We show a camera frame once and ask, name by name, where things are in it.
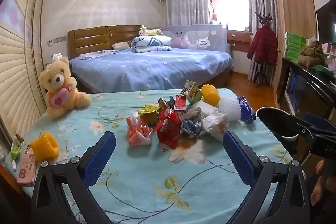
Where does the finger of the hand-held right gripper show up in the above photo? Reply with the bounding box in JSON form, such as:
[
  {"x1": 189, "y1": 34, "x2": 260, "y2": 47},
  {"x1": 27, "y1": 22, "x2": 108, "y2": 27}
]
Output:
[
  {"x1": 273, "y1": 119, "x2": 336, "y2": 143},
  {"x1": 302, "y1": 112, "x2": 336, "y2": 126}
]

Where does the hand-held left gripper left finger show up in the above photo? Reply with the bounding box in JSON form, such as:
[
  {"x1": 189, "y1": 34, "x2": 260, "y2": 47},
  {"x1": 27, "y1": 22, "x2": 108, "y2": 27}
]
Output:
[{"x1": 31, "y1": 131, "x2": 116, "y2": 224}]

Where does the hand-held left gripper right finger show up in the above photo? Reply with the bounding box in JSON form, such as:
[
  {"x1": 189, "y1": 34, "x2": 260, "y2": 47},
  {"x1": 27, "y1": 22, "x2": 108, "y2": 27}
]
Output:
[{"x1": 223, "y1": 131, "x2": 311, "y2": 224}]

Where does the white-rimmed trash bin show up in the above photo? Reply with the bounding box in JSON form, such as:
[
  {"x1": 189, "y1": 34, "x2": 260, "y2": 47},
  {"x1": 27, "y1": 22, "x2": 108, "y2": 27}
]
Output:
[{"x1": 256, "y1": 107, "x2": 301, "y2": 161}]

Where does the white plastic bag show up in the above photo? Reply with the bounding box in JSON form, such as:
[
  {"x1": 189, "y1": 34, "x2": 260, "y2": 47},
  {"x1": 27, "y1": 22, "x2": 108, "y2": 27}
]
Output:
[{"x1": 203, "y1": 112, "x2": 229, "y2": 141}]

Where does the pink wrapper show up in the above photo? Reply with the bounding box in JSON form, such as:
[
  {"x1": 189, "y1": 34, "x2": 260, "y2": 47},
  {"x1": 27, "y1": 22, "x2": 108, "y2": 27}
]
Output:
[{"x1": 126, "y1": 111, "x2": 155, "y2": 148}]

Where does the blue white wrapper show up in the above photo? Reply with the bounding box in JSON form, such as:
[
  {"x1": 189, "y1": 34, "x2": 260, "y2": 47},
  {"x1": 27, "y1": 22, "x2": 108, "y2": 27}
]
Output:
[{"x1": 238, "y1": 96, "x2": 256, "y2": 125}]

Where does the white foam fruit net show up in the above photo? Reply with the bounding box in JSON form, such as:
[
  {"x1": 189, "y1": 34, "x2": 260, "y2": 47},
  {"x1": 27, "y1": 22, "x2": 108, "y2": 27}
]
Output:
[{"x1": 218, "y1": 97, "x2": 241, "y2": 122}]

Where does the blue silver foil wrapper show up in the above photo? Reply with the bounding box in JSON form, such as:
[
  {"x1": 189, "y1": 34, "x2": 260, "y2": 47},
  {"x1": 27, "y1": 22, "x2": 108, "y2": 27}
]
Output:
[{"x1": 181, "y1": 118, "x2": 205, "y2": 139}]

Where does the gold foil wrapper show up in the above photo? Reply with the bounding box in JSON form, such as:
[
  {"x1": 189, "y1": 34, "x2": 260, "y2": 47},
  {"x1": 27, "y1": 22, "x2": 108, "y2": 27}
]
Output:
[{"x1": 138, "y1": 105, "x2": 163, "y2": 125}]

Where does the yellow foam fruit net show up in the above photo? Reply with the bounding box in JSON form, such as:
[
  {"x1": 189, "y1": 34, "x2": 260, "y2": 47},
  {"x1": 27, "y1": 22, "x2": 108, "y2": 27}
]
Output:
[
  {"x1": 30, "y1": 132, "x2": 60, "y2": 161},
  {"x1": 201, "y1": 84, "x2": 220, "y2": 106}
]

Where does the red plastic wrapper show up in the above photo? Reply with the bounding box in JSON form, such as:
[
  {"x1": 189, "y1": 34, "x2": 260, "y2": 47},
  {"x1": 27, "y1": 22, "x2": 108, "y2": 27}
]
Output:
[{"x1": 155, "y1": 106, "x2": 183, "y2": 149}]

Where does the green juice box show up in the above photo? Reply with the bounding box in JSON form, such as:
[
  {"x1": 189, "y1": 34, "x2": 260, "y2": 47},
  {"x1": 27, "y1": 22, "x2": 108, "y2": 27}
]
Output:
[{"x1": 182, "y1": 80, "x2": 203, "y2": 105}]

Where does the multicolour candy wrapper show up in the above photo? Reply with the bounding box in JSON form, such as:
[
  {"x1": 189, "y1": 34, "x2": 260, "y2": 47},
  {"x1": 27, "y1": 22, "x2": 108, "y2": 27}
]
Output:
[{"x1": 157, "y1": 97, "x2": 175, "y2": 109}]

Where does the person's right hand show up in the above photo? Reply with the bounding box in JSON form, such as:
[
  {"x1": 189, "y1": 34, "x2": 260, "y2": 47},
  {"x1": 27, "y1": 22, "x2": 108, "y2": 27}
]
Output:
[{"x1": 310, "y1": 160, "x2": 336, "y2": 207}]

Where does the black glossy cabinet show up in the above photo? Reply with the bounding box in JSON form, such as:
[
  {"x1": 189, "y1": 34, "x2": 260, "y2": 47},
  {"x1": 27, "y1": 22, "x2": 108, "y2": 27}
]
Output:
[{"x1": 278, "y1": 57, "x2": 336, "y2": 130}]

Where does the dark green cloth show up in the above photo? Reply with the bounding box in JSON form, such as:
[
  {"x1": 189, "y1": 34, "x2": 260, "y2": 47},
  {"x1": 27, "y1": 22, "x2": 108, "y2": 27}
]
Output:
[{"x1": 314, "y1": 65, "x2": 334, "y2": 77}]

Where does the brown plush cloth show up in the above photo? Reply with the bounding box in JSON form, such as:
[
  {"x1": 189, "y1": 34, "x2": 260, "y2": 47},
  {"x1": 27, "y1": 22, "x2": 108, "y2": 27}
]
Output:
[{"x1": 299, "y1": 40, "x2": 327, "y2": 68}]

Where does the stack of green boxes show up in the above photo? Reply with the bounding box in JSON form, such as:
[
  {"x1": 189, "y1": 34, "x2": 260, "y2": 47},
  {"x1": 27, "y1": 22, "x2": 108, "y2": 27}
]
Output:
[{"x1": 285, "y1": 32, "x2": 307, "y2": 64}]

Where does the pink phone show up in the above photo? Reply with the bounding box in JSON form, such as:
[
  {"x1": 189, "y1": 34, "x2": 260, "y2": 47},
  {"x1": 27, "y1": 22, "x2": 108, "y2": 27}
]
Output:
[{"x1": 17, "y1": 144, "x2": 37, "y2": 187}]

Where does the green wrapper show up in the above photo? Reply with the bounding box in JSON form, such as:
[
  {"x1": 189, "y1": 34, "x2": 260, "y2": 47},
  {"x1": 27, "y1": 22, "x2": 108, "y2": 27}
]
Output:
[{"x1": 10, "y1": 144, "x2": 21, "y2": 161}]

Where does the red padded jacket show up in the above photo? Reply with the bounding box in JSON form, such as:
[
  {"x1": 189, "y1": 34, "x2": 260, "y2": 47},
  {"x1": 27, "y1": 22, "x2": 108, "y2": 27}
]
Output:
[{"x1": 247, "y1": 25, "x2": 279, "y2": 65}]

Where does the tan teddy bear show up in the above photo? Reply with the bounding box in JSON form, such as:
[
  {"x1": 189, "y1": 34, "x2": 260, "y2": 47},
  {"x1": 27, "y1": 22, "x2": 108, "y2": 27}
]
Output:
[{"x1": 39, "y1": 56, "x2": 92, "y2": 120}]

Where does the wooden wardrobe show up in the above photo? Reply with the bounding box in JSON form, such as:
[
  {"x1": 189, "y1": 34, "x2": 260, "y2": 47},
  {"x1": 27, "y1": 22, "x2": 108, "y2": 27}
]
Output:
[{"x1": 272, "y1": 0, "x2": 318, "y2": 102}]

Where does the blue printed pillow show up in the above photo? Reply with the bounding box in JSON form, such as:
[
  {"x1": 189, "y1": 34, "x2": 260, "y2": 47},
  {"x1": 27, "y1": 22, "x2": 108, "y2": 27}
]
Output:
[{"x1": 78, "y1": 49, "x2": 118, "y2": 60}]

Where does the bed with blue sheet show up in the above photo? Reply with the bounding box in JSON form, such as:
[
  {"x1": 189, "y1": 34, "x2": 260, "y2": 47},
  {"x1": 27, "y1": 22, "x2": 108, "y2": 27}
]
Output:
[{"x1": 69, "y1": 48, "x2": 235, "y2": 94}]

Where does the wooden desk with drawers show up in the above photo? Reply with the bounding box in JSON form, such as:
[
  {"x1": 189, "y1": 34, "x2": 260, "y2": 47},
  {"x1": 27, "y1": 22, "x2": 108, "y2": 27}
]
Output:
[{"x1": 226, "y1": 30, "x2": 254, "y2": 52}]

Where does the dark wooden coat rack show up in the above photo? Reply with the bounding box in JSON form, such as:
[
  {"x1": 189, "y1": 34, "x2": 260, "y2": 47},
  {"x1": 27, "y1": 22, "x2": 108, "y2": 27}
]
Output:
[{"x1": 253, "y1": 11, "x2": 273, "y2": 86}]

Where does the cream louvred closet door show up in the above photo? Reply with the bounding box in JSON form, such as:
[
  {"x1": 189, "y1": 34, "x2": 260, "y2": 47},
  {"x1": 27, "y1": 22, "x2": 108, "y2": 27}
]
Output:
[{"x1": 0, "y1": 0, "x2": 53, "y2": 161}]

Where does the small pink pillow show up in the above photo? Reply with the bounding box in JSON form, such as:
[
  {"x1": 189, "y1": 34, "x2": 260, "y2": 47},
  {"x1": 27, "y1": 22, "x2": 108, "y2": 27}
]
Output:
[{"x1": 112, "y1": 42, "x2": 130, "y2": 51}]

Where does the wooden headboard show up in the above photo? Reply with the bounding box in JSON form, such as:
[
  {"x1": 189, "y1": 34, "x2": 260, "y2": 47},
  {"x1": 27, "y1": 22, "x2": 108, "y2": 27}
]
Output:
[{"x1": 68, "y1": 25, "x2": 143, "y2": 60}]

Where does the grey patterned curtain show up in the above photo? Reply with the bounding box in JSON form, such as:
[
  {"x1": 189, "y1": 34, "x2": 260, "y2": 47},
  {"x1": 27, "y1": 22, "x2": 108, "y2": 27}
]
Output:
[
  {"x1": 165, "y1": 0, "x2": 210, "y2": 26},
  {"x1": 251, "y1": 0, "x2": 279, "y2": 83}
]

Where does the folded blue white quilt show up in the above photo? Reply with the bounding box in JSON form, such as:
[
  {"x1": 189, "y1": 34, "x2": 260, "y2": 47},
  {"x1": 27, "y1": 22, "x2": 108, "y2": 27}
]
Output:
[{"x1": 131, "y1": 35, "x2": 174, "y2": 54}]

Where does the pink plush toy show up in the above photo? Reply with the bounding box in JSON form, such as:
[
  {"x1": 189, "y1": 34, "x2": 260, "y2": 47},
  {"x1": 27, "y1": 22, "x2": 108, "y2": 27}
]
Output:
[{"x1": 171, "y1": 38, "x2": 197, "y2": 50}]

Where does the window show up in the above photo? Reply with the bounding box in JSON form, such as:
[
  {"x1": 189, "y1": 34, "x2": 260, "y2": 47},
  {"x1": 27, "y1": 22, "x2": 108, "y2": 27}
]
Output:
[{"x1": 209, "y1": 0, "x2": 252, "y2": 31}]

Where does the yellow plush toy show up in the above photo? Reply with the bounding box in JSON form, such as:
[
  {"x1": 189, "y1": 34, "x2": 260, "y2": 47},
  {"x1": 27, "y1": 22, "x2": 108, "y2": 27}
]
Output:
[{"x1": 139, "y1": 25, "x2": 164, "y2": 37}]

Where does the wall television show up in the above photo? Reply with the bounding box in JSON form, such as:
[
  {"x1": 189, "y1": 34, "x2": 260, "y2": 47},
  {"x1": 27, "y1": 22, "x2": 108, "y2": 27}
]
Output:
[{"x1": 316, "y1": 0, "x2": 336, "y2": 46}]

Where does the wall switch panel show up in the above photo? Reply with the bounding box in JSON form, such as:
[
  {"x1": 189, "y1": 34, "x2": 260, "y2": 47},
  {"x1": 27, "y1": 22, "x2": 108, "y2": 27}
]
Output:
[{"x1": 47, "y1": 36, "x2": 66, "y2": 45}]

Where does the grey mesh bed rail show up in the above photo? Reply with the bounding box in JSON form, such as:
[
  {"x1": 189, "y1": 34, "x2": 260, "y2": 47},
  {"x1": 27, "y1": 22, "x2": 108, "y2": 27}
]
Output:
[{"x1": 160, "y1": 25, "x2": 228, "y2": 52}]

